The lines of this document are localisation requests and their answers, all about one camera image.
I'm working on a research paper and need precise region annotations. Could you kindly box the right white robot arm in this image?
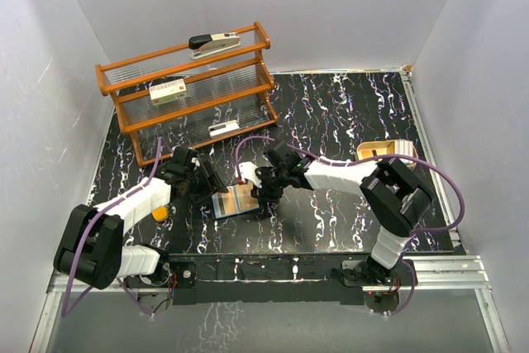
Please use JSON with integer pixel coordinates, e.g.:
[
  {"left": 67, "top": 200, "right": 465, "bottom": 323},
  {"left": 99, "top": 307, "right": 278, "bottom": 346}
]
[{"left": 239, "top": 148, "right": 432, "bottom": 284}]

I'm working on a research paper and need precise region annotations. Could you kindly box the white staples box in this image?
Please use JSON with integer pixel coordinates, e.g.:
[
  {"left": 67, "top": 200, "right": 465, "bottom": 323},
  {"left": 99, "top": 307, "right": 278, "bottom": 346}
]
[{"left": 149, "top": 79, "right": 188, "bottom": 106}]

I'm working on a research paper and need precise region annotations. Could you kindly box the gold credit card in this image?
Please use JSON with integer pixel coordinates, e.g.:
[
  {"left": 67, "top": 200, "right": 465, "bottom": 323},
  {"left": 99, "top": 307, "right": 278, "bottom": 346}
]
[
  {"left": 235, "top": 184, "right": 260, "bottom": 212},
  {"left": 213, "top": 190, "right": 239, "bottom": 218}
]

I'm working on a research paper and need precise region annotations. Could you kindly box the purple cable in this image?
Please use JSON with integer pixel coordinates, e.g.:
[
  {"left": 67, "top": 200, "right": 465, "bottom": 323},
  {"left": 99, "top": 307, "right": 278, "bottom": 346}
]
[
  {"left": 234, "top": 134, "right": 466, "bottom": 316},
  {"left": 60, "top": 135, "right": 174, "bottom": 317}
]

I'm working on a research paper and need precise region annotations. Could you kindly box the black leather card holder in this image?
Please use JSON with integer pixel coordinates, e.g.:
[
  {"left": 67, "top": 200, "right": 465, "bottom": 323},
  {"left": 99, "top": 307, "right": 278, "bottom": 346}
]
[{"left": 212, "top": 183, "right": 260, "bottom": 219}]

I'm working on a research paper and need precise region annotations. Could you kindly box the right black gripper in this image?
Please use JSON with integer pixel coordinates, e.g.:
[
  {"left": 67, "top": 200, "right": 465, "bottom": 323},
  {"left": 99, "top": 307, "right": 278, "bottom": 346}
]
[{"left": 250, "top": 167, "right": 289, "bottom": 202}]

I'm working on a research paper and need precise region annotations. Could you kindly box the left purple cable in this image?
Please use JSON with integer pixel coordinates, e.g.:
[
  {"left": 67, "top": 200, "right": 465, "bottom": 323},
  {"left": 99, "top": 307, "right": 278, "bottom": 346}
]
[{"left": 60, "top": 135, "right": 174, "bottom": 317}]

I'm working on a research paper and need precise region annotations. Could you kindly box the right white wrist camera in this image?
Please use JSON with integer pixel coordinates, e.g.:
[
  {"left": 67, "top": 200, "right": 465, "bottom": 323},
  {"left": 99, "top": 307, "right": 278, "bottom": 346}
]
[{"left": 237, "top": 162, "right": 261, "bottom": 188}]

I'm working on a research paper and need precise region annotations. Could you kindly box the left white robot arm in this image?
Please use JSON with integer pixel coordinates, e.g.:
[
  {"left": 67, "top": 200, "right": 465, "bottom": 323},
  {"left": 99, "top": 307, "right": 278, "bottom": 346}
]
[{"left": 53, "top": 147, "right": 227, "bottom": 290}]

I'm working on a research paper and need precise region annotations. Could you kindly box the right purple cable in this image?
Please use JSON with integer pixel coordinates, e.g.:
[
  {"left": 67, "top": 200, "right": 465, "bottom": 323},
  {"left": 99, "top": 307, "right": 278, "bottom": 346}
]
[{"left": 234, "top": 134, "right": 466, "bottom": 316}]

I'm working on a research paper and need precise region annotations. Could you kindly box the orange wooden three-tier shelf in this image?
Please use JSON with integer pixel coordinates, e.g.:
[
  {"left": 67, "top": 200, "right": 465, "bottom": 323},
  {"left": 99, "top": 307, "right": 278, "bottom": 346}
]
[{"left": 95, "top": 21, "right": 279, "bottom": 167}]

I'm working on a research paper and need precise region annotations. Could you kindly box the small white stapler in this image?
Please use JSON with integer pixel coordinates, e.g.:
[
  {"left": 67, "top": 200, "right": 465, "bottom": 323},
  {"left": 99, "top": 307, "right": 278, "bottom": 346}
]
[{"left": 208, "top": 121, "right": 240, "bottom": 139}]

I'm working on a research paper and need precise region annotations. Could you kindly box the wooden oval card tray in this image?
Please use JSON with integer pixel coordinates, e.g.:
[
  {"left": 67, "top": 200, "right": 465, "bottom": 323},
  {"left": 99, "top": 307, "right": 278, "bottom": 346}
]
[{"left": 355, "top": 140, "right": 417, "bottom": 160}]

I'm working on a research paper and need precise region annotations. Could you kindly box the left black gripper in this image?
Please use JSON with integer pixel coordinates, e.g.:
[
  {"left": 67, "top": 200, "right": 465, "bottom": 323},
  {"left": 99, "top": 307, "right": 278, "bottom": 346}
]
[{"left": 184, "top": 160, "right": 227, "bottom": 208}]

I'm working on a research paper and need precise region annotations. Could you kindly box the black and beige stapler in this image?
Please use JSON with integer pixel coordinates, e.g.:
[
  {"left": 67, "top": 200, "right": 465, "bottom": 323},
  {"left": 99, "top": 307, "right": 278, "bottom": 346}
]
[{"left": 188, "top": 32, "right": 241, "bottom": 60}]

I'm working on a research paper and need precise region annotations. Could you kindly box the yellow round tape measure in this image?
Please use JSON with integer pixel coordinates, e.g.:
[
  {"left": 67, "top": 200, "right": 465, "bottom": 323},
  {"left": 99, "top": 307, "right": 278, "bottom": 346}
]
[{"left": 151, "top": 206, "right": 169, "bottom": 223}]

